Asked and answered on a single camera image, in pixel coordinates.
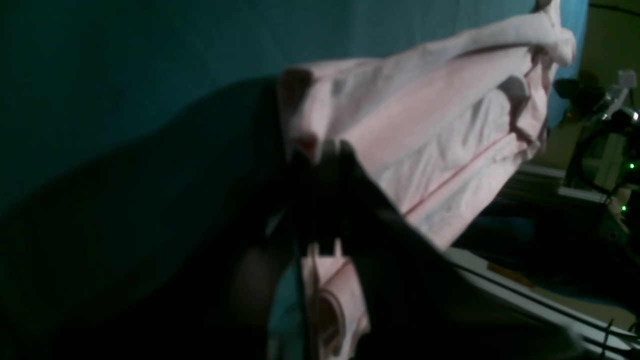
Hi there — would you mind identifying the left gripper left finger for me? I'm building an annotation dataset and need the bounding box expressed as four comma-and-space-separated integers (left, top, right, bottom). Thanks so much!
1, 76, 290, 360

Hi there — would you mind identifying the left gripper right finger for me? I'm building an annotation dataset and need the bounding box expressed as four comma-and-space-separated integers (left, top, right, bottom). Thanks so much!
340, 141, 590, 360

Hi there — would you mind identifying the pink T-shirt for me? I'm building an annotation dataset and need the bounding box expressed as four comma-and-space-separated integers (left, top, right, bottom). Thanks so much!
267, 0, 576, 360

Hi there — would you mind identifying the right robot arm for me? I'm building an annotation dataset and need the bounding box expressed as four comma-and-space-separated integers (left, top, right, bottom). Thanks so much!
553, 71, 639, 246

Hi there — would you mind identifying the teal table cloth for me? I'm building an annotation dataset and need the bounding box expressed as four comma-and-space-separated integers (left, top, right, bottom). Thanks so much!
0, 0, 591, 360

